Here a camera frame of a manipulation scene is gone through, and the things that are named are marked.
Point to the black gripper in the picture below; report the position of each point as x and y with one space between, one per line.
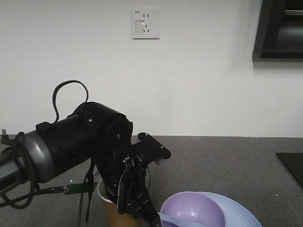
123 174

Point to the brown paper cup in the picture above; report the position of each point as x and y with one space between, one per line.
113 217

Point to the light blue plastic spoon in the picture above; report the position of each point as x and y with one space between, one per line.
177 222

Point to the purple plastic bowl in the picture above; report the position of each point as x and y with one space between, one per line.
194 207

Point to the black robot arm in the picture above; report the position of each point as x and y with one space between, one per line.
92 132

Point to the light blue plastic plate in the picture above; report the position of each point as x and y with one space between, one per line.
235 214

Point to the green circuit board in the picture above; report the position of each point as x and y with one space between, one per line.
76 188

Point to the black induction cooktop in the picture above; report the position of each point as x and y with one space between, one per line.
294 164

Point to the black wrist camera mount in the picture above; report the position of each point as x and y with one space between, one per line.
149 149

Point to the white wall power socket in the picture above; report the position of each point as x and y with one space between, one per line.
146 23

